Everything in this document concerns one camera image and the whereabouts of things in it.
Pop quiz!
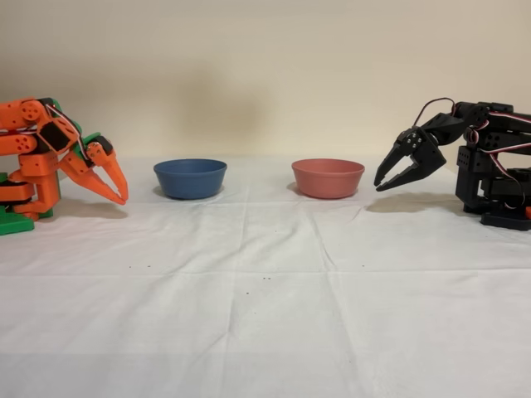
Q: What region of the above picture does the white tablecloth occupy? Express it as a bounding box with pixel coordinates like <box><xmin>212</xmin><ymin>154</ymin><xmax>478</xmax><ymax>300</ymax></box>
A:
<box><xmin>0</xmin><ymin>155</ymin><xmax>531</xmax><ymax>398</ymax></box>

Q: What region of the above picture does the orange arm gripper cable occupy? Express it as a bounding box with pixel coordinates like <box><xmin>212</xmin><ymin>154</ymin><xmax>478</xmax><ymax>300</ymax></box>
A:
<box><xmin>48</xmin><ymin>105</ymin><xmax>91</xmax><ymax>167</ymax></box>

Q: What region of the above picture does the green arm base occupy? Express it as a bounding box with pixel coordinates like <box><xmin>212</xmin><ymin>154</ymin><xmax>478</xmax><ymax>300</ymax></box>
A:
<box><xmin>0</xmin><ymin>172</ymin><xmax>63</xmax><ymax>236</ymax></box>

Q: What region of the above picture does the pink bowl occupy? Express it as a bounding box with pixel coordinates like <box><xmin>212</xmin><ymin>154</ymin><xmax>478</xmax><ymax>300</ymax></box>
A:
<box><xmin>290</xmin><ymin>158</ymin><xmax>366</xmax><ymax>199</ymax></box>

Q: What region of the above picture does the blue bowl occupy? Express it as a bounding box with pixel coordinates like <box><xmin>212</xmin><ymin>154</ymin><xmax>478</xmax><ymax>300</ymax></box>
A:
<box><xmin>153</xmin><ymin>158</ymin><xmax>228</xmax><ymax>200</ymax></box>

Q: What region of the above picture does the black arm gripper cable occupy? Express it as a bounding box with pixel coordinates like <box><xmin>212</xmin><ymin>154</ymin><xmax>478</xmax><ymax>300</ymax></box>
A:
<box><xmin>412</xmin><ymin>97</ymin><xmax>457</xmax><ymax>128</ymax></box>

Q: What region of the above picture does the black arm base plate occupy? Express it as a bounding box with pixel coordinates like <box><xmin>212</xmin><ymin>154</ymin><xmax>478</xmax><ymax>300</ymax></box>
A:
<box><xmin>480</xmin><ymin>210</ymin><xmax>531</xmax><ymax>232</ymax></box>

